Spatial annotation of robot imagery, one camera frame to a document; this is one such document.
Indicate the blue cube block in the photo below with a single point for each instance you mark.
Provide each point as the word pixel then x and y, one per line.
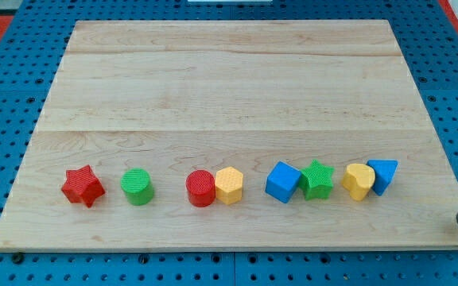
pixel 282 182

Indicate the yellow hexagon block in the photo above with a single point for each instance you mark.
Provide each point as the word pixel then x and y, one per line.
pixel 229 185

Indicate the red cylinder block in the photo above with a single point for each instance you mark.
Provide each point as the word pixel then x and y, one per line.
pixel 200 186

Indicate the wooden board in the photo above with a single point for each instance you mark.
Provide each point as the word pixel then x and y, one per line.
pixel 173 97

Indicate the green star block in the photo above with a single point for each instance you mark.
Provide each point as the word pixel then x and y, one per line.
pixel 316 181

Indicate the green cylinder block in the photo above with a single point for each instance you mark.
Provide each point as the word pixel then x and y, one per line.
pixel 137 186

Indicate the yellow heart block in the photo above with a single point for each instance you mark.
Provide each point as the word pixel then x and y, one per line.
pixel 358 179

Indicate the red star block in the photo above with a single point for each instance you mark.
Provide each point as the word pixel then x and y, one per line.
pixel 82 186

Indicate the blue triangle block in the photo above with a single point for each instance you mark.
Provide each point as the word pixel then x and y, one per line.
pixel 384 174

